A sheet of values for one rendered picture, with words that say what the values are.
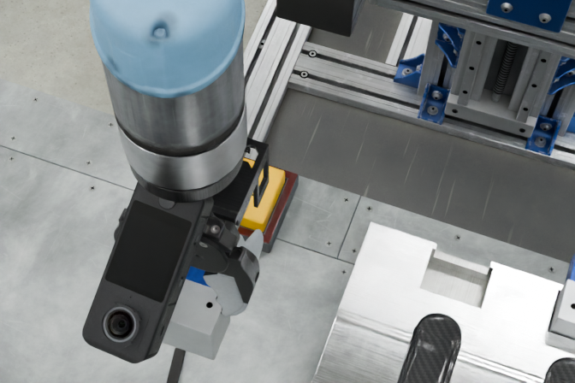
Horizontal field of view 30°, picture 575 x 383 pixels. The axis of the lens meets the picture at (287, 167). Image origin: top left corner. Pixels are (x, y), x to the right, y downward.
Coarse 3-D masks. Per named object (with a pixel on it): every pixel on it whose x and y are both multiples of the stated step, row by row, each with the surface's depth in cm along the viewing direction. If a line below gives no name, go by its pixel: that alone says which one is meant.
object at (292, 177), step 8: (280, 168) 102; (288, 176) 102; (296, 176) 102; (288, 184) 101; (288, 192) 101; (280, 200) 100; (280, 208) 100; (272, 216) 99; (280, 216) 99; (272, 224) 99; (240, 232) 99; (248, 232) 99; (272, 232) 99; (264, 240) 98
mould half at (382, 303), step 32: (384, 256) 90; (416, 256) 90; (352, 288) 88; (384, 288) 88; (416, 288) 88; (512, 288) 88; (544, 288) 89; (352, 320) 87; (384, 320) 87; (416, 320) 87; (480, 320) 87; (512, 320) 87; (544, 320) 87; (352, 352) 86; (384, 352) 86; (480, 352) 86; (512, 352) 86; (544, 352) 86
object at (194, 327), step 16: (192, 272) 83; (192, 288) 81; (208, 288) 81; (176, 304) 80; (192, 304) 80; (208, 304) 81; (176, 320) 80; (192, 320) 80; (208, 320) 80; (224, 320) 83; (176, 336) 82; (192, 336) 81; (208, 336) 79; (192, 352) 84; (208, 352) 82
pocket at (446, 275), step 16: (432, 256) 92; (448, 256) 92; (432, 272) 92; (448, 272) 92; (464, 272) 92; (480, 272) 91; (432, 288) 91; (448, 288) 91; (464, 288) 91; (480, 288) 91; (480, 304) 91
